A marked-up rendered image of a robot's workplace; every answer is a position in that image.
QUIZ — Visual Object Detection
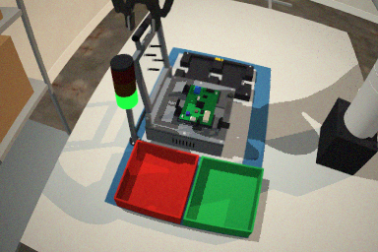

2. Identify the red bin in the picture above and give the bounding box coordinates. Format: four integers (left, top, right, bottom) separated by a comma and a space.
113, 140, 199, 224

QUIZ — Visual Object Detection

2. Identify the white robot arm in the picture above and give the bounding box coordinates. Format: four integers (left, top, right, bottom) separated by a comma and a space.
344, 59, 378, 139

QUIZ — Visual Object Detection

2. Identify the green circuit board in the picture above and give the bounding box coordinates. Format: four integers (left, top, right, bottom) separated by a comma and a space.
179, 85, 220, 126

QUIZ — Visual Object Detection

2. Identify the green bin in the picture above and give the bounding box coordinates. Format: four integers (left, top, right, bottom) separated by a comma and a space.
183, 156, 264, 237

